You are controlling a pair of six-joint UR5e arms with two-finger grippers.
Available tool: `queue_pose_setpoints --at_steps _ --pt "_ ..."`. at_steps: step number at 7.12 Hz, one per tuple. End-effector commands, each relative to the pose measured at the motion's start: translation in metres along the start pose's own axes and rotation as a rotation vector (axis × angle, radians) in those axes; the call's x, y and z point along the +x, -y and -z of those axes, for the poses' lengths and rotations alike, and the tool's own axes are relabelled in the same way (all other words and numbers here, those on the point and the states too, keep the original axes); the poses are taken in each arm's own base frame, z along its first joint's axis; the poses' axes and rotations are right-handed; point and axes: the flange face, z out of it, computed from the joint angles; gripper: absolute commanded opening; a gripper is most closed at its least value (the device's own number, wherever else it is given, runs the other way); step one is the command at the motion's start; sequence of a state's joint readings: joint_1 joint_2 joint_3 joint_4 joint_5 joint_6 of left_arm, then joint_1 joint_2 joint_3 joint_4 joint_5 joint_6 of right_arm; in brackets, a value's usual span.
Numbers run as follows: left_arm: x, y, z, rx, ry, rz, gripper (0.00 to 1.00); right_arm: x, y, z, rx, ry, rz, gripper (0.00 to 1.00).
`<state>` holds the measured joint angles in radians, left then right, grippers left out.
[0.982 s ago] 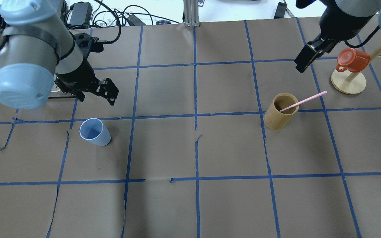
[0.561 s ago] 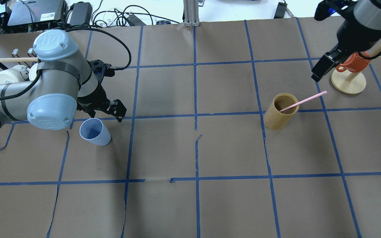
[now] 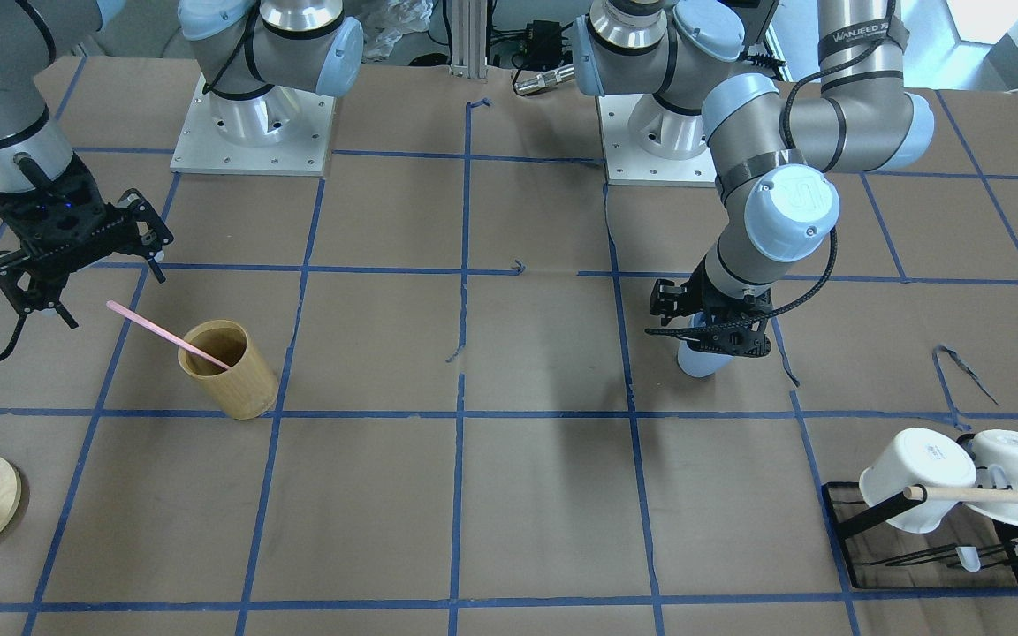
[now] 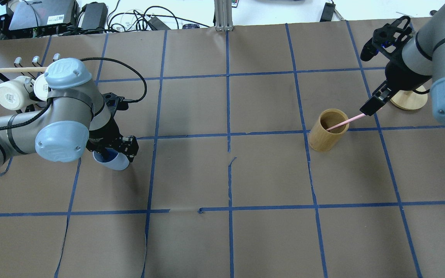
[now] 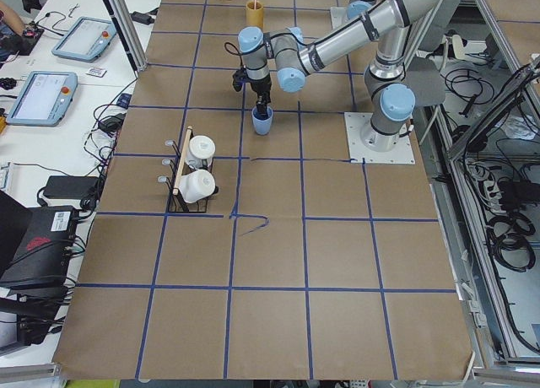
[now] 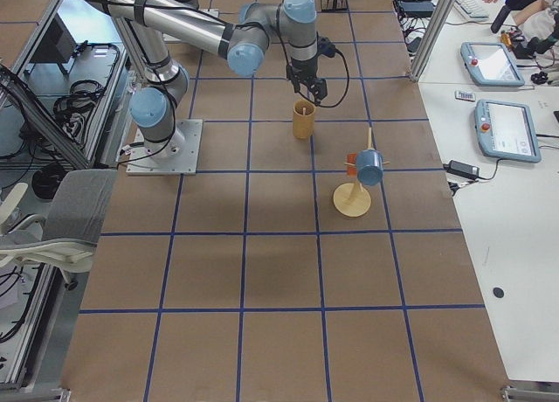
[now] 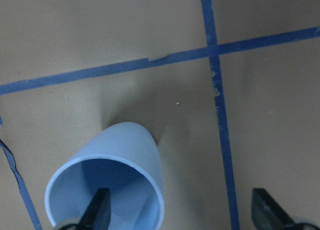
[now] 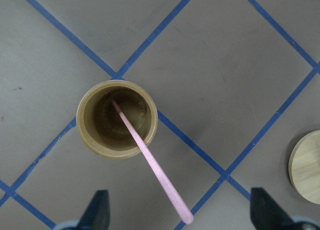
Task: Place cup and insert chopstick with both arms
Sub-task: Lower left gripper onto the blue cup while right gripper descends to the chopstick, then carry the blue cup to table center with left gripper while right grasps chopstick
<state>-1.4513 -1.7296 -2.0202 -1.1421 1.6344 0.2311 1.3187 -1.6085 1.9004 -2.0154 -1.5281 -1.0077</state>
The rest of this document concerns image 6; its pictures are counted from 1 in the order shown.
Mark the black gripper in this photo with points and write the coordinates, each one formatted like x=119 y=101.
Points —
x=302 y=71

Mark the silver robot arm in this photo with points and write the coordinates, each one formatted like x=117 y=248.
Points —
x=242 y=45

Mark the bamboo chopstick holder cup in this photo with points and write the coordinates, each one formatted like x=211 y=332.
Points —
x=303 y=124

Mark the orange hanging cup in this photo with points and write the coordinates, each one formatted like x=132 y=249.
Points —
x=351 y=169

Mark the dark blue hanging cup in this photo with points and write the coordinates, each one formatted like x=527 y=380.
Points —
x=369 y=167

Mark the wooden cup tree stand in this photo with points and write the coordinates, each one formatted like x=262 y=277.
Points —
x=353 y=199

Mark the black power adapter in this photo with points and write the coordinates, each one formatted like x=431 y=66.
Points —
x=460 y=169

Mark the teach pendant far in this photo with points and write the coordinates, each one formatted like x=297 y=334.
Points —
x=490 y=65

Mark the teach pendant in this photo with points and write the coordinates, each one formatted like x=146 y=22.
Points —
x=490 y=65
x=506 y=130

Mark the white keyboard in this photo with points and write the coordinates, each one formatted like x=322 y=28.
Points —
x=471 y=10

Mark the teach pendant near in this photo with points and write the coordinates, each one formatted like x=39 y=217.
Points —
x=506 y=130

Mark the grey office chair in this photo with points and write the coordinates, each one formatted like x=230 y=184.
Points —
x=65 y=238

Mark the aluminium frame post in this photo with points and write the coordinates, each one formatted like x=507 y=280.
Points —
x=438 y=19

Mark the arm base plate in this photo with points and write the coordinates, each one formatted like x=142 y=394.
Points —
x=179 y=156

